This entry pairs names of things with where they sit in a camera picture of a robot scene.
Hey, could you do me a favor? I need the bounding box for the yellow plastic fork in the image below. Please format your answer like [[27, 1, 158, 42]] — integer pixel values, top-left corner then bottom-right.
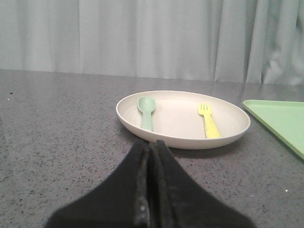
[[198, 103, 221, 139]]

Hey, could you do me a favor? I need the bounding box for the white grey curtain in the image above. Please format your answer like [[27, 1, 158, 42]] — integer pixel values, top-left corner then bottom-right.
[[0, 0, 304, 85]]

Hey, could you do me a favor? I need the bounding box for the beige round plate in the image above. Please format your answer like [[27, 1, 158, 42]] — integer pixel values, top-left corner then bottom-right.
[[116, 91, 250, 150]]

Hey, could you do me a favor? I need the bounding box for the teal green spoon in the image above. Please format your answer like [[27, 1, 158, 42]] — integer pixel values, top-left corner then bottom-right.
[[137, 96, 156, 131]]

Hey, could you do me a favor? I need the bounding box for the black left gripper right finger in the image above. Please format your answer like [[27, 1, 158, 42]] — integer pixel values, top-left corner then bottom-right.
[[148, 141, 255, 228]]

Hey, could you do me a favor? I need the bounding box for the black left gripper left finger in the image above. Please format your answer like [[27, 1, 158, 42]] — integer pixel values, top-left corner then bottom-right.
[[45, 141, 149, 228]]

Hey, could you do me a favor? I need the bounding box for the light green tray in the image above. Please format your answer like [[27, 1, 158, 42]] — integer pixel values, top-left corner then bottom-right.
[[243, 100, 304, 159]]

